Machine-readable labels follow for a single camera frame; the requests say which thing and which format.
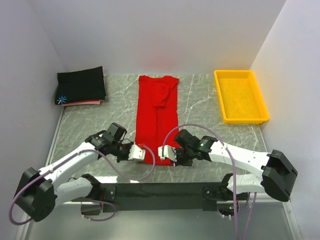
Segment folded black t shirt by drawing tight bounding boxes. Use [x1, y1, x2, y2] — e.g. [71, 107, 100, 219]
[54, 66, 107, 105]

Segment folded pink t shirt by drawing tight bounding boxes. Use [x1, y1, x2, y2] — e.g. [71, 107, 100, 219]
[61, 99, 102, 107]

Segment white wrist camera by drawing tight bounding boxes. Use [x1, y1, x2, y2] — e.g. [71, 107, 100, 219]
[158, 145, 177, 162]
[128, 143, 146, 161]

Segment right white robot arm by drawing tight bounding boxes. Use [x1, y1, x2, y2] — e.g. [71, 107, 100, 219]
[173, 129, 298, 202]

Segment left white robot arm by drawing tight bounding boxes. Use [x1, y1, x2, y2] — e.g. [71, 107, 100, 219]
[13, 123, 144, 222]

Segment yellow plastic bin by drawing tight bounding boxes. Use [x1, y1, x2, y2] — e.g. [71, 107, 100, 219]
[214, 69, 270, 125]

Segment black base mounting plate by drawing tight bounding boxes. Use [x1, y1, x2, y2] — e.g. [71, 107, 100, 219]
[100, 182, 233, 211]

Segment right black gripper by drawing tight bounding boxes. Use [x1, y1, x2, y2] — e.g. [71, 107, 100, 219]
[170, 146, 195, 167]

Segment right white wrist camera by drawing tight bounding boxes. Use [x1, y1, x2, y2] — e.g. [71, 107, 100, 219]
[158, 145, 177, 162]

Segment red t shirt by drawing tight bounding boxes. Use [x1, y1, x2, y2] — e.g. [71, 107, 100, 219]
[135, 75, 179, 166]

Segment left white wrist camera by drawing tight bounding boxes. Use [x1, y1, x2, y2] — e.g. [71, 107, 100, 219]
[128, 143, 146, 161]

